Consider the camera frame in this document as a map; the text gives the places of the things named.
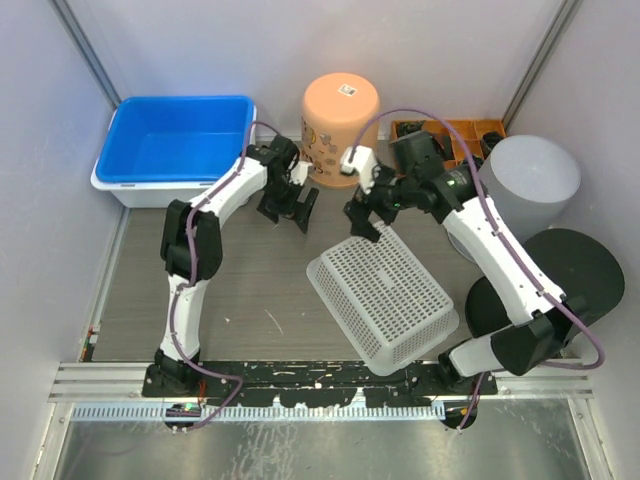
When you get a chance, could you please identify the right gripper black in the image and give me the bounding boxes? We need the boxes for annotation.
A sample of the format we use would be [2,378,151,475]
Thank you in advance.
[342,158,416,243]

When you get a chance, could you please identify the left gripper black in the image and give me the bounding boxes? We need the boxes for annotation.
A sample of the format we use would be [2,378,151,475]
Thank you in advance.
[259,176,318,231]

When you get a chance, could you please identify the orange plastic bucket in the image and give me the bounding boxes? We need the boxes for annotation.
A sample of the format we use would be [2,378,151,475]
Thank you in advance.
[301,72,380,189]

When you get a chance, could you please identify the blue perforated basket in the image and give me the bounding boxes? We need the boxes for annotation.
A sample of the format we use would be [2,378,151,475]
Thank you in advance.
[306,221,460,376]

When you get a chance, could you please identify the blue plastic tub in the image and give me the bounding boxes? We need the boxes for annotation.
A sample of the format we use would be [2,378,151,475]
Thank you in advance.
[94,95,258,184]

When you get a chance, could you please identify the grey plastic bucket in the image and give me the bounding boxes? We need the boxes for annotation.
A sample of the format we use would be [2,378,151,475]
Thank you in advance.
[479,135,581,243]

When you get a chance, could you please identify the black plastic bucket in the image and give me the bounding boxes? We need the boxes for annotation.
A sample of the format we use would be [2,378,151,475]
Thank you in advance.
[465,228,625,338]

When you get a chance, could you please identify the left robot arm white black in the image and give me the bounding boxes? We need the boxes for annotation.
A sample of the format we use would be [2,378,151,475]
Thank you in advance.
[148,135,319,396]

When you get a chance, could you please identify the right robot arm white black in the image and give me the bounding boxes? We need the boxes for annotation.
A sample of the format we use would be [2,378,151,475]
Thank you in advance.
[340,131,587,394]

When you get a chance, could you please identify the orange wooden compartment tray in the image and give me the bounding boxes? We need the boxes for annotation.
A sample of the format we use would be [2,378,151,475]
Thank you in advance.
[391,119,506,170]

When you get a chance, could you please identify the white plastic tub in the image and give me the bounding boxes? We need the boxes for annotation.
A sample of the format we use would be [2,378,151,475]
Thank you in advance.
[90,104,260,209]

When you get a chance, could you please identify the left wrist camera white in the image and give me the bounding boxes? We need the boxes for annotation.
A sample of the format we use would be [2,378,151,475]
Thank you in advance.
[289,161,313,186]

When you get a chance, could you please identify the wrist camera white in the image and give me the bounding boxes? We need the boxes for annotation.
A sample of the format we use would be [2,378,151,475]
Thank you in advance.
[289,161,313,186]
[340,145,378,195]

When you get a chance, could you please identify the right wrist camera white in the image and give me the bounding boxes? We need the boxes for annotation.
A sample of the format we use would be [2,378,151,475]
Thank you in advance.
[340,145,378,195]

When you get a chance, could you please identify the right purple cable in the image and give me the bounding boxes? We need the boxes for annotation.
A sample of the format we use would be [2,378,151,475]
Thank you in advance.
[347,107,606,431]

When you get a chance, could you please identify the purple cable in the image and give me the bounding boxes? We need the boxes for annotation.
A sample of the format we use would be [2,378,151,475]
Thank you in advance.
[347,107,606,431]
[167,120,245,432]

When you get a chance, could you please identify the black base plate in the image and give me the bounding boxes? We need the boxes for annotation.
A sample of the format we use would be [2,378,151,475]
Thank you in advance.
[141,358,499,408]

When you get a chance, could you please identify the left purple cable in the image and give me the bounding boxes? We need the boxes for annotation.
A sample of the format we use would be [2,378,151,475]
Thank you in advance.
[167,120,245,432]

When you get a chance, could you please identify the aluminium rail frame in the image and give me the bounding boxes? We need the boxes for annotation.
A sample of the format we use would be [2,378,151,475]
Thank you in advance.
[49,362,593,429]

